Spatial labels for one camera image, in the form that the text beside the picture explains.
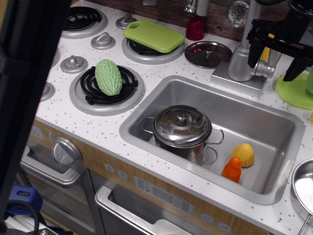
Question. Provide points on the grey stove knob back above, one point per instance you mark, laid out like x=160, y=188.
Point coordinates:
x=124, y=21

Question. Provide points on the flat steel pot lid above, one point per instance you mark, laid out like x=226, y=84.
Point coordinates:
x=207, y=54

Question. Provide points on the red plastic cup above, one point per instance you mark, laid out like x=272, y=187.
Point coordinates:
x=195, y=29

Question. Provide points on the silver faucet lever handle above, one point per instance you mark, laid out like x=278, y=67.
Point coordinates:
x=273, y=59

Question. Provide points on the steel pot with lid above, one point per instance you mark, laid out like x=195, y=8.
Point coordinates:
x=184, y=131

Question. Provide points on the grey stove knob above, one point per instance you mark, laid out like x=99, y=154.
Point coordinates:
x=74, y=64
x=124, y=21
x=103, y=42

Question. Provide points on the silver oven door handle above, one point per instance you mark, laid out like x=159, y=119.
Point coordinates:
x=69, y=179

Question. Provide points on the back left stove burner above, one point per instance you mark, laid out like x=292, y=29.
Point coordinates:
x=83, y=22

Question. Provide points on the yellow toy banana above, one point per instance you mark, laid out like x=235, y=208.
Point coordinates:
x=265, y=53

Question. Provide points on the silver toy faucet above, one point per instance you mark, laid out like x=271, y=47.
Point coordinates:
x=237, y=75

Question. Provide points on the hanging clear glass ball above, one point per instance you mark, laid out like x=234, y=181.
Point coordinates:
x=236, y=13

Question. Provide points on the blue plastic clamp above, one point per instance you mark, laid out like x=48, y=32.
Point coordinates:
x=24, y=200

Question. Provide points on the green toy bitter gourd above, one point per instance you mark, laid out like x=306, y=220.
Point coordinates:
x=108, y=77

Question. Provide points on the green plastic plate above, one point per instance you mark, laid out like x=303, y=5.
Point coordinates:
x=295, y=92

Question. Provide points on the yellow toy corn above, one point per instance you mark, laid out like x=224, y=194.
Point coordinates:
x=245, y=153

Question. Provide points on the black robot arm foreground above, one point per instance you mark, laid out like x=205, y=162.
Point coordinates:
x=29, y=37

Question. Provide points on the grey stove knob front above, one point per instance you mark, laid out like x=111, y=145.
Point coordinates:
x=74, y=64

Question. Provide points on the grey stove knob middle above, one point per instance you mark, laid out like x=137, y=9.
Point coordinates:
x=103, y=42

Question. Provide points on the steel bowl at right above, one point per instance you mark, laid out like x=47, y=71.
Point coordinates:
x=302, y=190

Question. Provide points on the silver dishwasher door handle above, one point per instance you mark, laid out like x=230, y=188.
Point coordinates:
x=161, y=227

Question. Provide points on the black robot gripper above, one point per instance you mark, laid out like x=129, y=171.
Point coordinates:
x=291, y=37

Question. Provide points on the silver oven dial knob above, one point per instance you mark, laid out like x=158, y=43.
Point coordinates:
x=64, y=151

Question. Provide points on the back right stove burner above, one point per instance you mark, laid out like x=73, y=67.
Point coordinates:
x=145, y=55

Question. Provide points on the orange toy bottle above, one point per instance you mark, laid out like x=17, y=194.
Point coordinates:
x=232, y=170

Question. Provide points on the front black stove burner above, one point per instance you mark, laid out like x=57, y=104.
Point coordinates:
x=86, y=96

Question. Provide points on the green plastic cutting board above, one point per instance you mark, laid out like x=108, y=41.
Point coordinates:
x=154, y=36

